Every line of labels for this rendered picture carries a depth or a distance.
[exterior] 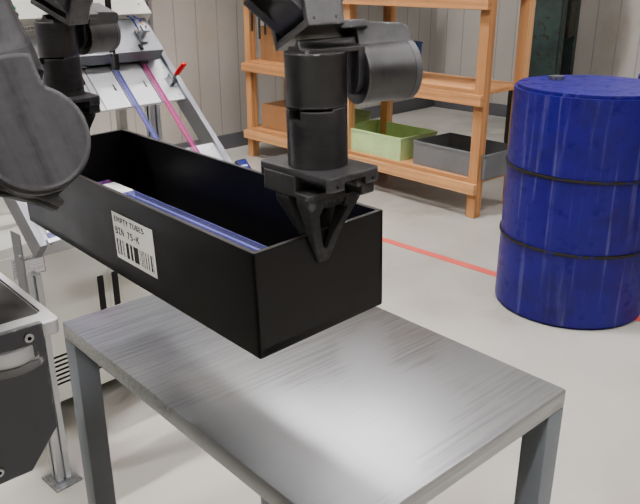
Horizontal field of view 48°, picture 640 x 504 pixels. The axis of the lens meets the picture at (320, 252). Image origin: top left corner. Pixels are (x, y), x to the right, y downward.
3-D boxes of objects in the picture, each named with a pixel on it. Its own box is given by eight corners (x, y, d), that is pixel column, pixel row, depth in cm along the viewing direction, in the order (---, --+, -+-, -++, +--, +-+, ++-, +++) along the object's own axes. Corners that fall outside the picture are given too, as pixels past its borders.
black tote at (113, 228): (29, 220, 110) (15, 148, 106) (131, 195, 121) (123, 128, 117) (260, 360, 71) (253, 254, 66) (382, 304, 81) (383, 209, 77)
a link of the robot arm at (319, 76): (273, 38, 66) (299, 43, 62) (340, 33, 69) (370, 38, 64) (276, 114, 69) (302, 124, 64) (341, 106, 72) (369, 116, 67)
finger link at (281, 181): (315, 240, 78) (313, 154, 75) (363, 257, 73) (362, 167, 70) (265, 256, 74) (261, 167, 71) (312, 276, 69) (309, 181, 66)
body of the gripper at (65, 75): (72, 99, 115) (65, 51, 112) (102, 108, 108) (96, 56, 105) (31, 104, 111) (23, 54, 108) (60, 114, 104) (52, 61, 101)
